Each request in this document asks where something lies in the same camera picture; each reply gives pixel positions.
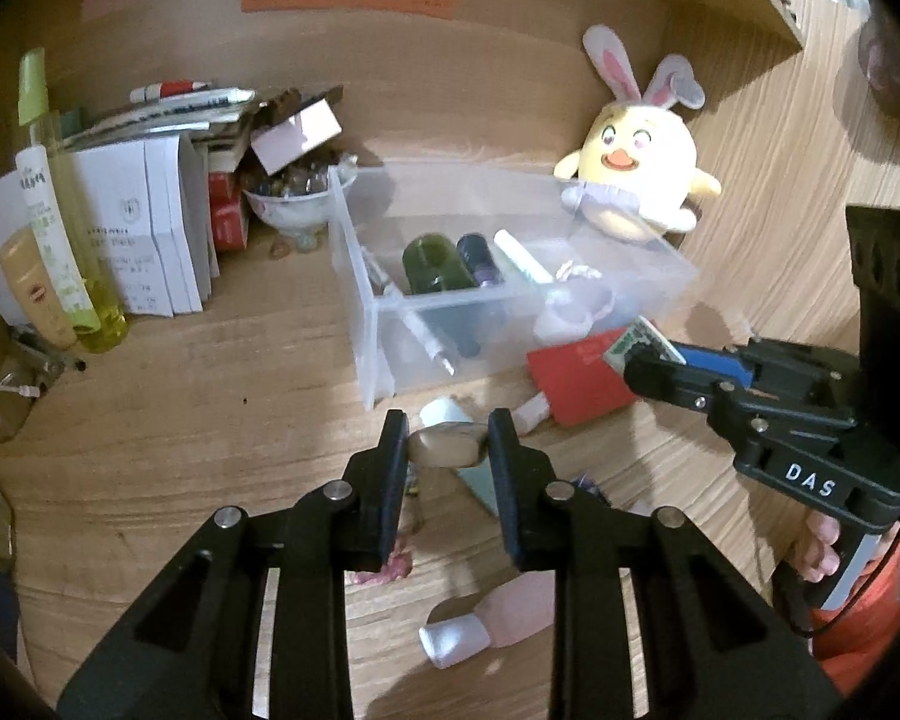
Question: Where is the teal square tape dispenser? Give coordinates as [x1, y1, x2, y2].
[603, 316, 686, 376]

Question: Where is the red paper envelope packet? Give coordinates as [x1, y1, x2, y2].
[514, 328, 637, 434]

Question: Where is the pale green tube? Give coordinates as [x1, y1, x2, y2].
[493, 229, 554, 286]

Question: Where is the pink octopus charm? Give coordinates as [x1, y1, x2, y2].
[351, 535, 414, 587]

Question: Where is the purple black cosmetic bottle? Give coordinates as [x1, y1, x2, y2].
[457, 232, 505, 288]

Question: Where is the dark green spray bottle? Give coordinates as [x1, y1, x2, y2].
[399, 232, 484, 358]

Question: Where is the white pen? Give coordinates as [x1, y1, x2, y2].
[361, 247, 457, 377]

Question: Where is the mint blue tube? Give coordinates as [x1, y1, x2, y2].
[408, 397, 499, 517]

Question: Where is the person right hand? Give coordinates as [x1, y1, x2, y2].
[787, 511, 841, 583]

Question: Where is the yellow chick plush toy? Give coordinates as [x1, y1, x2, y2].
[553, 25, 722, 234]

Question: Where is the clear plastic storage box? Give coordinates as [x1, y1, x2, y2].
[328, 163, 696, 406]

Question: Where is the beige sunscreen tube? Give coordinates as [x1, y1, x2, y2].
[0, 226, 77, 349]

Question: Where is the red box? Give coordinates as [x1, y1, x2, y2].
[208, 171, 250, 254]

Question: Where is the small pink white box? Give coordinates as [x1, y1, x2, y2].
[250, 88, 343, 176]

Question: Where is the white paper boxes stack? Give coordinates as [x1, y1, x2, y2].
[0, 135, 219, 325]

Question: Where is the yellow oil spray bottle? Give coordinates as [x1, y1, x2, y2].
[16, 47, 128, 355]

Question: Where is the stack of books papers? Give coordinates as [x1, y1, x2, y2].
[63, 86, 272, 171]

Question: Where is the red white marker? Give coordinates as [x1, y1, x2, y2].
[130, 80, 211, 104]

